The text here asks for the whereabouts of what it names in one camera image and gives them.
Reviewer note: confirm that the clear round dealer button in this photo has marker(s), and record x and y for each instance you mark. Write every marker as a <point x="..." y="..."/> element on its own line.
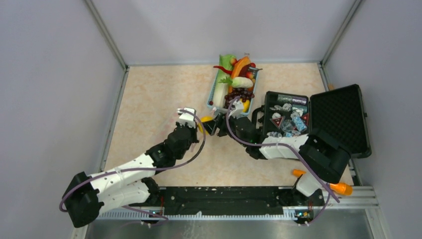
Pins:
<point x="287" y="125"/>

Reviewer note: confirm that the light blue plastic basket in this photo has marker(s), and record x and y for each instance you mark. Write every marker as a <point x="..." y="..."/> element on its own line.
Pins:
<point x="250" y="73"/>

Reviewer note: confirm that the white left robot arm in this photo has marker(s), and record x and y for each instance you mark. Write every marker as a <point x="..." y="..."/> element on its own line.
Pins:
<point x="88" y="196"/>

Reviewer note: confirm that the light blue chip stack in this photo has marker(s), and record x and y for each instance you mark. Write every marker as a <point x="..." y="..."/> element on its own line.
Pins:
<point x="299" y="124"/>

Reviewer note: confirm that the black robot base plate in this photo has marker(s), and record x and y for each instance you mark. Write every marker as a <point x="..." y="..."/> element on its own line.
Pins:
<point x="230" y="201"/>

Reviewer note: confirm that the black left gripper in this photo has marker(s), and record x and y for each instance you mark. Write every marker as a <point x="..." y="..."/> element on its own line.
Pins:
<point x="194" y="131"/>

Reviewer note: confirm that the dark red toy grapes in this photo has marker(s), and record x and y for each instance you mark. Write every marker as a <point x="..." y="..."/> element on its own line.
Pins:
<point x="242" y="92"/>

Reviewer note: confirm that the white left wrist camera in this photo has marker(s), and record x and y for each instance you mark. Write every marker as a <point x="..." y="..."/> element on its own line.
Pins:
<point x="187" y="117"/>

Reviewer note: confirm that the black red all-in triangle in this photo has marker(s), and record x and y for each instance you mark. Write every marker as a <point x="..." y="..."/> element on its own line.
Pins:
<point x="277" y="122"/>

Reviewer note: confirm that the yellow toy bell pepper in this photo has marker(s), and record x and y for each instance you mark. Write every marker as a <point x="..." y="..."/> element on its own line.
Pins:
<point x="246" y="105"/>

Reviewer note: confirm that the blue green chip row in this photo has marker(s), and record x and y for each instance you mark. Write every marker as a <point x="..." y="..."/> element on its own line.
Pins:
<point x="284" y="99"/>

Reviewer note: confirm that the red toy chili pepper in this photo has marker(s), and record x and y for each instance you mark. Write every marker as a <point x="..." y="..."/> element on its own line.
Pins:
<point x="223" y="69"/>

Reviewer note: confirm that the orange handled tool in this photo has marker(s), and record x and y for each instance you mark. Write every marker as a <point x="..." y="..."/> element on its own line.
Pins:
<point x="307" y="185"/>

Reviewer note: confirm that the purple chip row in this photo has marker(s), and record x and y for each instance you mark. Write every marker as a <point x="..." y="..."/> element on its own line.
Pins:
<point x="299" y="101"/>

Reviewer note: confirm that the green white toy cabbage stalk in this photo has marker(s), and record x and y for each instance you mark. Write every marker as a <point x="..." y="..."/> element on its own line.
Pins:
<point x="221" y="89"/>

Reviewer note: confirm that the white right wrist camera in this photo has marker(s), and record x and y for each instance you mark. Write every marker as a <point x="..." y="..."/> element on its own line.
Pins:
<point x="236" y="109"/>

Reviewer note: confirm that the clear zip bag pink dots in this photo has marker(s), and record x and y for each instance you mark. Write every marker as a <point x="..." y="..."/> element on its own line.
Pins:
<point x="162" y="145"/>

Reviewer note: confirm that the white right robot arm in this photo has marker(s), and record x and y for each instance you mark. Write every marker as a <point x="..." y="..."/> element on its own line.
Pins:
<point x="324" y="159"/>

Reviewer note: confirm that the black poker chip case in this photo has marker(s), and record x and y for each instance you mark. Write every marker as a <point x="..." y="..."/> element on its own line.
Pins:
<point x="339" y="112"/>

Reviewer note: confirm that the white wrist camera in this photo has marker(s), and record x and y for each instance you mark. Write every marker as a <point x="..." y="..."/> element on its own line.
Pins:
<point x="236" y="109"/>
<point x="187" y="117"/>

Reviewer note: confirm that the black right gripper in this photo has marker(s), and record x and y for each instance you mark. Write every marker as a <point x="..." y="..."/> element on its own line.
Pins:
<point x="220" y="122"/>

